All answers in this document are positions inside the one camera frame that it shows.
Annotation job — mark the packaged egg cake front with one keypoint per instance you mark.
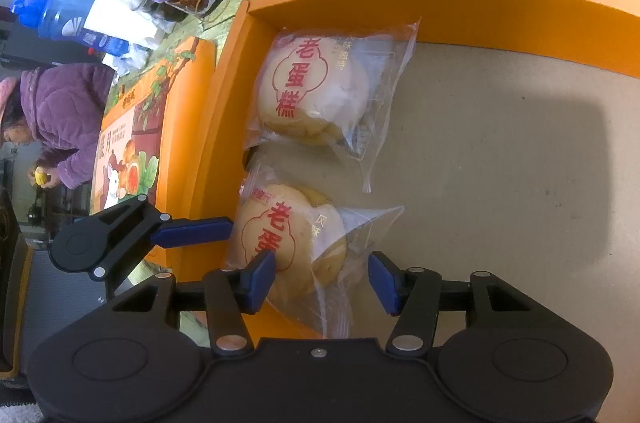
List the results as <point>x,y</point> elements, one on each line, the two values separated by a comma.
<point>331,88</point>

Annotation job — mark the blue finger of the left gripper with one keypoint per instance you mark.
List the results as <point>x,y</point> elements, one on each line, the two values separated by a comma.
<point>183,232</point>

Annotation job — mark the person in purple jacket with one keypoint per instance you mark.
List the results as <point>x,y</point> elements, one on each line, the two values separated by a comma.
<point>61,108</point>

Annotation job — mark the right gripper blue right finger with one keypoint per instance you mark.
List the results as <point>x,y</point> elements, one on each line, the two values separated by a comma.
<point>412,296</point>

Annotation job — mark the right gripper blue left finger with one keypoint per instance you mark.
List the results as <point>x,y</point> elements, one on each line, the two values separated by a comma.
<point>231,294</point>

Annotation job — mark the orange mooncake gift box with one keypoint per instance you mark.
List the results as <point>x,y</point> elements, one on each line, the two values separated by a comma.
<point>146,138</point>

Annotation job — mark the blue water bottle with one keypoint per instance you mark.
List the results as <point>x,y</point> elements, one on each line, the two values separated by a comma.
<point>66,20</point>

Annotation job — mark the packaged egg cake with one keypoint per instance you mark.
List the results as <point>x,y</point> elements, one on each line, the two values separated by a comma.
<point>331,88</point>
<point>321,248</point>

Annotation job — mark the orange cardboard tray box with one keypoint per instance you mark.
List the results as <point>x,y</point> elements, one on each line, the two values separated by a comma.
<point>513,143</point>

